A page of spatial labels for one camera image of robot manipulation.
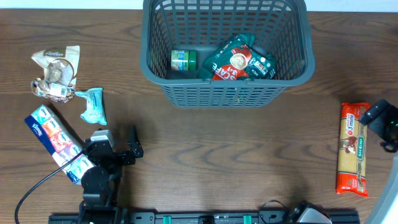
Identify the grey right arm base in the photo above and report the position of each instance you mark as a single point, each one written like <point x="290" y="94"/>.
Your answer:
<point x="307" y="213"/>

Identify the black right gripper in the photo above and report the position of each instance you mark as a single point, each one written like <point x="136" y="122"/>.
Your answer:
<point x="374" y="111"/>

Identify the beige mushroom snack pouch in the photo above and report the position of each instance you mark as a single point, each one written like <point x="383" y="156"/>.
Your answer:
<point x="60" y="67"/>

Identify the orange spaghetti packet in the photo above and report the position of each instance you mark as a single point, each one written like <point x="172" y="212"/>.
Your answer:
<point x="351" y="167"/>

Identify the grey plastic slotted basket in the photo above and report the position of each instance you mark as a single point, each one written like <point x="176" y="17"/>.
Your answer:
<point x="281" y="28"/>

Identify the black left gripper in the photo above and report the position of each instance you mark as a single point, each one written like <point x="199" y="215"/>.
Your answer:
<point x="123" y="156"/>

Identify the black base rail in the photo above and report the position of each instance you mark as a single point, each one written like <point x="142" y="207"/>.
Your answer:
<point x="276" y="216"/>

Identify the blue Kleenex tissue multipack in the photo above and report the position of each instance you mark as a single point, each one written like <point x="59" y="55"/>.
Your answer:
<point x="60" y="144"/>

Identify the mint toilet tissue wipes pack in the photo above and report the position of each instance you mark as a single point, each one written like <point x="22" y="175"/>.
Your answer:
<point x="94" y="112"/>

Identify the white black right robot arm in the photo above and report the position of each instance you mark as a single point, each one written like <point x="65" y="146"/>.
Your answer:
<point x="385" y="210"/>

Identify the green red coffee sachet bag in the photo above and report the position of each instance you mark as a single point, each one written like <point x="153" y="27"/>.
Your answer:
<point x="236" y="60"/>

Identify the green lidded spice jar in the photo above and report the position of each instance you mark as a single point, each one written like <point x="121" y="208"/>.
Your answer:
<point x="183" y="60"/>

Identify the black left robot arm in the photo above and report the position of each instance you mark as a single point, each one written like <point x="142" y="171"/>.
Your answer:
<point x="101" y="182"/>

